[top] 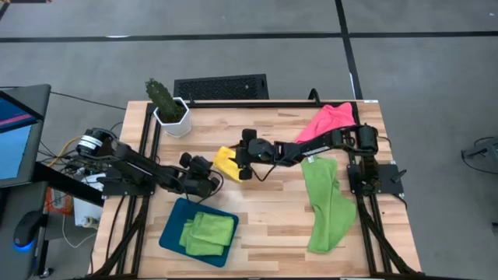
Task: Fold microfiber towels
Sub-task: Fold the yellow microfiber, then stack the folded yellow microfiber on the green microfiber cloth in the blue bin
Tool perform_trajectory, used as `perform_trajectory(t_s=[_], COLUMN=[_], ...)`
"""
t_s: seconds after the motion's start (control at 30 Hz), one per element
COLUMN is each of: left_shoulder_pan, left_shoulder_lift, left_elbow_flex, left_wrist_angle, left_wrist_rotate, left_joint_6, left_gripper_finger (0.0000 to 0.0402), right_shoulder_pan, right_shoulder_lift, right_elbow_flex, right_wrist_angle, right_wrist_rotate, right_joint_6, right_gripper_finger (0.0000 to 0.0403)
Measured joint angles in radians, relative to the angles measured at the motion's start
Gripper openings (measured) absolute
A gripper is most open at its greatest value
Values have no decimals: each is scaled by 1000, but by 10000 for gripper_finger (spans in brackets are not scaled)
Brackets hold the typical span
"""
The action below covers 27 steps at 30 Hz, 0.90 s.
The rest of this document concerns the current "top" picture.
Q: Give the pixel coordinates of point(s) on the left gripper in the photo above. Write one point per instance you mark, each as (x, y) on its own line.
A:
(198, 175)

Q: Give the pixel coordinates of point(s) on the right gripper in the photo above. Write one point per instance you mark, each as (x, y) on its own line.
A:
(257, 151)

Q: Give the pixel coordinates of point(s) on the yellow microfiber towel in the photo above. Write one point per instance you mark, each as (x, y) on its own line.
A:
(225, 163)

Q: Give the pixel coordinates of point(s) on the green microfiber towel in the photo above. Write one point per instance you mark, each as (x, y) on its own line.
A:
(214, 229)
(328, 206)
(202, 249)

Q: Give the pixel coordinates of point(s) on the blue plastic tray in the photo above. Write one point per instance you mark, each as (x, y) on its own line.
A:
(171, 229)

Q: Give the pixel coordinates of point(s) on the pink microfiber towel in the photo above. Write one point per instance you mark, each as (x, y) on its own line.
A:
(327, 120)

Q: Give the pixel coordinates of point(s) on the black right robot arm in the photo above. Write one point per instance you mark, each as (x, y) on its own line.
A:
(323, 144)

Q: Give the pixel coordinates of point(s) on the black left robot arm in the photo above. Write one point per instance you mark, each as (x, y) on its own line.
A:
(132, 163)

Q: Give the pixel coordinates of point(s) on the white hexagonal plant pot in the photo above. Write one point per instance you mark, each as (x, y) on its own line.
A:
(177, 128)

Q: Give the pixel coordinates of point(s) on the green cactus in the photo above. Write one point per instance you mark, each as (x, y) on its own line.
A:
(161, 97)

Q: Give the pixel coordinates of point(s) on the white power strip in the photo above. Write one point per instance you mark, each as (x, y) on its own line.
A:
(90, 222)

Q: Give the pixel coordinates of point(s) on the white paper box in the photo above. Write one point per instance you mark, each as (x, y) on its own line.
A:
(83, 210)

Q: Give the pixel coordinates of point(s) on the black desk support bar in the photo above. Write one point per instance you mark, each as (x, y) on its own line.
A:
(66, 186)

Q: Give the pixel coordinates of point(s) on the orange packet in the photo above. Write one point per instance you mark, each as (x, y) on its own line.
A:
(58, 202)

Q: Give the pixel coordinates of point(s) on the black computer mouse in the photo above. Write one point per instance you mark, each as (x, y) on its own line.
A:
(25, 231)

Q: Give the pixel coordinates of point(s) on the black computer monitor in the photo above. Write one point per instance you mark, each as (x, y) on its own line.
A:
(15, 148)

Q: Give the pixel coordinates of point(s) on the grey desk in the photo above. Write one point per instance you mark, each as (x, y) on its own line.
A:
(15, 202)

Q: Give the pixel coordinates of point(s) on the black floor stand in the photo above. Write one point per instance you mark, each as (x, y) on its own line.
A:
(488, 149)

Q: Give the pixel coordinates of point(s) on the black aluminium table frame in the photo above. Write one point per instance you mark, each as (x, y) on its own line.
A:
(249, 103)

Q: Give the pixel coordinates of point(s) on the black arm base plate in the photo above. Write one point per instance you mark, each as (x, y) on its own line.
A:
(391, 184)
(116, 188)

